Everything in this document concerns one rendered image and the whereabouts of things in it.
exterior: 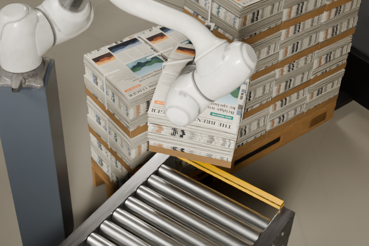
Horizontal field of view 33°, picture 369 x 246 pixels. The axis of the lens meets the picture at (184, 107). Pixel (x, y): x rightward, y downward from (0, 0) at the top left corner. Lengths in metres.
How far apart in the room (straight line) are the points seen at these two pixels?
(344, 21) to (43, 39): 1.69
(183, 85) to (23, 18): 0.76
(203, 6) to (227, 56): 1.29
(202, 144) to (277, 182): 1.40
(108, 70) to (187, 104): 1.06
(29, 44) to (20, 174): 0.62
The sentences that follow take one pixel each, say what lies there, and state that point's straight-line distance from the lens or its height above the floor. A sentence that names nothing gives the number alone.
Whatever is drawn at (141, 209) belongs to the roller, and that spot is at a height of 0.80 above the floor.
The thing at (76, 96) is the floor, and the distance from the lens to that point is 3.86.
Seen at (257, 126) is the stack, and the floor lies 0.28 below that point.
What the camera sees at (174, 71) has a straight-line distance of 2.04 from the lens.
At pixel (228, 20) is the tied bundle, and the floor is 0.96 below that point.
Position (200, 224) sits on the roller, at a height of 0.80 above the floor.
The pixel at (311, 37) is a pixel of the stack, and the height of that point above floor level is 0.71.
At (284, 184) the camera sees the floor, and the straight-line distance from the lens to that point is 3.37.
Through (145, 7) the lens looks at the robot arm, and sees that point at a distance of 1.69.
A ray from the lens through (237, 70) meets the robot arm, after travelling 1.58.
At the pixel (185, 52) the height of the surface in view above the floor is 1.18.
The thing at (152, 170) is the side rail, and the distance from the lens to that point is 2.24.
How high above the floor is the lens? 2.40
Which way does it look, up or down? 40 degrees down
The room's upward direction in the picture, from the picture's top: 3 degrees clockwise
